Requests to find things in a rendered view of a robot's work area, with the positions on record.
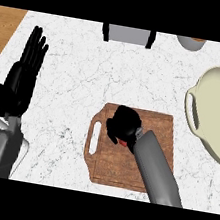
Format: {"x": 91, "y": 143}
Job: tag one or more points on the brown wooden cutting board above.
{"x": 107, "y": 155}

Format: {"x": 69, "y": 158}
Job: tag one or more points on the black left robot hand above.
{"x": 23, "y": 77}

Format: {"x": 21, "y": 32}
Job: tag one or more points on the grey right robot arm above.
{"x": 157, "y": 172}

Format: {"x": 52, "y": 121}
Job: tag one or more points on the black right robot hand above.
{"x": 125, "y": 122}

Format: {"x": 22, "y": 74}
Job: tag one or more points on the red bell pepper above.
{"x": 122, "y": 142}

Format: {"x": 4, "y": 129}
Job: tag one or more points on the grey round container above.
{"x": 191, "y": 43}

